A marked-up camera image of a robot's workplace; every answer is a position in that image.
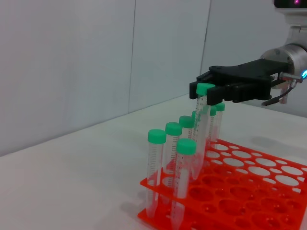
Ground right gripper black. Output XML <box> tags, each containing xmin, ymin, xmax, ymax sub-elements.
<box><xmin>189</xmin><ymin>59</ymin><xmax>291</xmax><ymax>106</ymax></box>

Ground orange test tube rack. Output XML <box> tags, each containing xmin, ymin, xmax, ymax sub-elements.
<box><xmin>137</xmin><ymin>140</ymin><xmax>307</xmax><ymax>230</ymax></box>

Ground right arm connector cable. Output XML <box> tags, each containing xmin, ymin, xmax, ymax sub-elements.
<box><xmin>261</xmin><ymin>72</ymin><xmax>303</xmax><ymax>106</ymax></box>

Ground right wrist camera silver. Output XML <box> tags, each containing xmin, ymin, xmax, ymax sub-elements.
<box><xmin>273</xmin><ymin>0</ymin><xmax>307</xmax><ymax>45</ymax></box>

